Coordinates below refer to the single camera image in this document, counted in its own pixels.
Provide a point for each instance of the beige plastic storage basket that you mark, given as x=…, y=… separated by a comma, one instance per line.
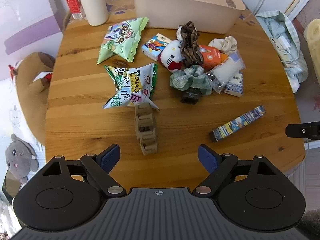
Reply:
x=185, y=12

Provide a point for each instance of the white thermos bottle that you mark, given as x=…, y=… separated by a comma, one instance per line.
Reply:
x=93, y=5

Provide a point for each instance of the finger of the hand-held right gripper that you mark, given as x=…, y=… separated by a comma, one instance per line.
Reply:
x=297, y=130

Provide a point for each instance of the orange plastic bottle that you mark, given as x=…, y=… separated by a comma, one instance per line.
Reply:
x=212, y=57

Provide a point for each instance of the white charger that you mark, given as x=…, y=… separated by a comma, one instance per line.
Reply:
x=283, y=43

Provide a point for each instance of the red milk carton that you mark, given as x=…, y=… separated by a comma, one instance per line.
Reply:
x=73, y=2

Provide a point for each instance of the white printed bedsheet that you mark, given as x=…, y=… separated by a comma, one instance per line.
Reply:
x=15, y=117

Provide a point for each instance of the wooden desktop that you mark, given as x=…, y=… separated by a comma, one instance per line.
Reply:
x=80, y=120

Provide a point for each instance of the yellow plush pillow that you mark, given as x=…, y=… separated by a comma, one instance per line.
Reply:
x=313, y=42

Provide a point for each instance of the grey mouse plush toy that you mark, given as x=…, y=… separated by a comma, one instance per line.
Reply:
x=17, y=160

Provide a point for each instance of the green plaid scrunchie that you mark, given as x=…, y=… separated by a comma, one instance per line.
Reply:
x=185, y=78

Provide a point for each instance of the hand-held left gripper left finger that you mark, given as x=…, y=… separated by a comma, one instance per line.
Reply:
x=110, y=158

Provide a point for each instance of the long blue patterned box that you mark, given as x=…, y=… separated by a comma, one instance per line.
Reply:
x=237, y=123

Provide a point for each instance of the clear plastic bag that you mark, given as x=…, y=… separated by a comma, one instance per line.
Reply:
x=225, y=72

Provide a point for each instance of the brown plush toy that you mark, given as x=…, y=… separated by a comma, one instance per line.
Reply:
x=30, y=80

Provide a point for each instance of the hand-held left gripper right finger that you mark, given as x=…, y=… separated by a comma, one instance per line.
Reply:
x=207, y=158

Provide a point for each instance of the light blue blanket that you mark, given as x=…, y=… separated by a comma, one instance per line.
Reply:
x=277, y=27

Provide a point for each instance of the cream scrunchie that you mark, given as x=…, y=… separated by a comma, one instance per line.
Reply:
x=227, y=45

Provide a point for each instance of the white and green snack bag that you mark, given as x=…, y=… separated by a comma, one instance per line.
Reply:
x=130, y=85

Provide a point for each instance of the colourful cartoon tissue pack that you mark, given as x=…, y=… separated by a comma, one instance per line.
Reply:
x=155, y=46

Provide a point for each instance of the small dark brown box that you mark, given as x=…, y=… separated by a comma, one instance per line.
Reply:
x=190, y=97

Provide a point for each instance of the beige hair claw clip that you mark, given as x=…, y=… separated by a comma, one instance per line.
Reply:
x=147, y=130

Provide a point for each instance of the brown plaid scrunchie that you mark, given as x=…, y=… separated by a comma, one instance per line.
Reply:
x=190, y=47

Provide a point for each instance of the white cat plush toy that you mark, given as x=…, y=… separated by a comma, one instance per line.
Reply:
x=171, y=53

